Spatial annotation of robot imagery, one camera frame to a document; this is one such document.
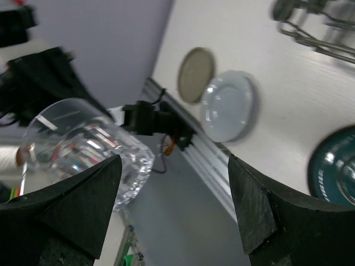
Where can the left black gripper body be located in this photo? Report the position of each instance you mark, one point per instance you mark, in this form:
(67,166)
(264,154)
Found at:
(33,82)

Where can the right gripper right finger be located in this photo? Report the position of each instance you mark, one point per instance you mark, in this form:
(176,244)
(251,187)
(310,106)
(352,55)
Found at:
(281,226)

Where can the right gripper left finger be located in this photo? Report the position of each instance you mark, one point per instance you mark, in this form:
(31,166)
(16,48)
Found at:
(64,223)

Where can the clear glass tumbler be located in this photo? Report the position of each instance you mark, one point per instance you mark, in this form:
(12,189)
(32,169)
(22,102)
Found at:
(72,135)

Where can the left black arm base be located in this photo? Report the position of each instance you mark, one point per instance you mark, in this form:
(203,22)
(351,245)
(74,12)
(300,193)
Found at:
(170,121)

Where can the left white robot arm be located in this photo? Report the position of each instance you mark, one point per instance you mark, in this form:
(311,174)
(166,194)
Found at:
(138,118)

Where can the teal ceramic plate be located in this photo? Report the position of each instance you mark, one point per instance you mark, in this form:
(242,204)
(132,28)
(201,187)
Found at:
(330,171)

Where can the beige ceramic plate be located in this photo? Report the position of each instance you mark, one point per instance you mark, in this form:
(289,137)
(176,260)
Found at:
(195,72)

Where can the grey wire dish rack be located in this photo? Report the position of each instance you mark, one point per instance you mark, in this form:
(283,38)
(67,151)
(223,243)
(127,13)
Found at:
(327,27)

